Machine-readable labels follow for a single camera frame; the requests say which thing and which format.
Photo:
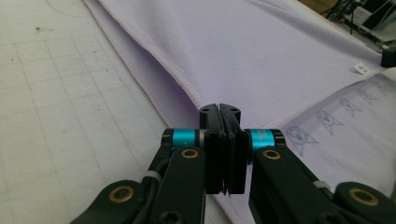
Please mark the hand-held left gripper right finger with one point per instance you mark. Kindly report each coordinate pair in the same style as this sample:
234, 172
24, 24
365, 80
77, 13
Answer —
238, 155

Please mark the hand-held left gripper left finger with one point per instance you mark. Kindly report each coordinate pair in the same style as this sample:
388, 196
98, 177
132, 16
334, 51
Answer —
214, 155

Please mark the lilac printed towel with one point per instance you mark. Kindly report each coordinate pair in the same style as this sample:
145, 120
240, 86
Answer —
249, 56

